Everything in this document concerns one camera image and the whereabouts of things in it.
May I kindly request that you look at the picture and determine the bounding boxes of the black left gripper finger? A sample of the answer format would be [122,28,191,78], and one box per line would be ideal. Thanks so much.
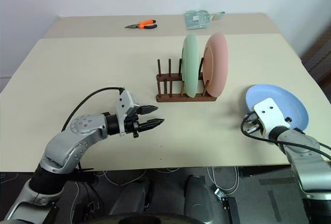
[139,118,166,132]
[140,104,159,116]

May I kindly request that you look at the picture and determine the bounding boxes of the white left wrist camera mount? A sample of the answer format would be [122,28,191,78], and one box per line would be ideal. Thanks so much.
[115,87,141,137]

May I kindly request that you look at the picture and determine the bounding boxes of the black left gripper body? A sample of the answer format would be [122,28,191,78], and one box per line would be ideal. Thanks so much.
[124,104,145,139]

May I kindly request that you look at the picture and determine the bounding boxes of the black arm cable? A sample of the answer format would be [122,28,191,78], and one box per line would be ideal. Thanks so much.
[240,114,331,163]
[61,86,125,132]

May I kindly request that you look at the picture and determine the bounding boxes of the black floor box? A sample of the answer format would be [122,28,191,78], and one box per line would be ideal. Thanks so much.
[221,196,240,224]

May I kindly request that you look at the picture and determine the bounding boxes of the blue plate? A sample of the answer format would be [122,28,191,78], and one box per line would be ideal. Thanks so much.
[245,83,310,133]

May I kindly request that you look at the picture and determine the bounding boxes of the wooden dish rack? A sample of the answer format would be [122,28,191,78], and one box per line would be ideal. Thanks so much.
[156,57,218,103]

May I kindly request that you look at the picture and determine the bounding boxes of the clear plastic parts bag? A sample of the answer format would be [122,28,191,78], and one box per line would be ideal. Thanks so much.
[184,9,211,31]

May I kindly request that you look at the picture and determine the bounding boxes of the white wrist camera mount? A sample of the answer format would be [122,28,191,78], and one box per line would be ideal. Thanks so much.
[115,87,141,137]
[253,97,291,139]

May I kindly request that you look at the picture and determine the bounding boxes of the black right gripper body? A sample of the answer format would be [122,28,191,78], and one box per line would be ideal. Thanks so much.
[244,113,265,135]

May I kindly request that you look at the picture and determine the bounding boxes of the small white plug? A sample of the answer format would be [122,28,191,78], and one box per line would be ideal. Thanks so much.
[214,188,226,201]

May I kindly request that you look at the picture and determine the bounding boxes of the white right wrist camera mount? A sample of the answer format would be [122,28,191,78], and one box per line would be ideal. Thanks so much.
[253,97,291,139]

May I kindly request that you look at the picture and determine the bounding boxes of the white floor cable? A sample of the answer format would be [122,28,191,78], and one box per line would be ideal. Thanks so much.
[208,166,239,191]
[94,169,147,187]

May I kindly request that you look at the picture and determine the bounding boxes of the dark round robot body rim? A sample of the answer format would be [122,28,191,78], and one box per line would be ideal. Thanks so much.
[89,213,210,224]

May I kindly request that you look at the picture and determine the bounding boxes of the pink plate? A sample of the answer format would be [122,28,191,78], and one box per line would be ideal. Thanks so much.
[202,32,230,98]

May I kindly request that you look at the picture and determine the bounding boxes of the dark rounded robot leg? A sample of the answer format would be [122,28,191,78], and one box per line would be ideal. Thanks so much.
[184,174,216,222]

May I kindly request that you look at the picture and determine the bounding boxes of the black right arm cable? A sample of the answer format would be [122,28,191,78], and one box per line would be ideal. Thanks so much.
[240,114,331,163]

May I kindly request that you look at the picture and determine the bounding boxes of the green plate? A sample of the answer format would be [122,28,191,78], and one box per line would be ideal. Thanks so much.
[180,33,200,98]

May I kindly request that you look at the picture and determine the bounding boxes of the orange black pliers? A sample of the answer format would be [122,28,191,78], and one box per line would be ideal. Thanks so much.
[124,19,158,31]

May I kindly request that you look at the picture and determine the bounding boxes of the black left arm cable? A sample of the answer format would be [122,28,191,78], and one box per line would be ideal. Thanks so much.
[61,86,125,132]

